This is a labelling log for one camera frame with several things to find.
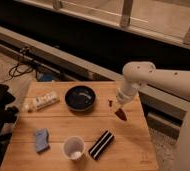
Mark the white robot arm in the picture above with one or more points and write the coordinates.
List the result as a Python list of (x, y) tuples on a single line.
[(138, 74)]

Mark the dark blue ceramic bowl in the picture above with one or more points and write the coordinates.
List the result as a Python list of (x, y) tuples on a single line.
[(80, 98)]

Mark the white ceramic cup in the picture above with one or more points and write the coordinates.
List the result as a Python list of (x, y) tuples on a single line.
[(74, 147)]

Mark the blue object on floor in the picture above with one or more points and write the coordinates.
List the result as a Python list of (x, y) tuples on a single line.
[(45, 78)]

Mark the black white striped box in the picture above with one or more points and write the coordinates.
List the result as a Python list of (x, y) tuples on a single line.
[(101, 144)]

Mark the blue sponge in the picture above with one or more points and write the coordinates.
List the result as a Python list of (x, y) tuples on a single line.
[(41, 140)]

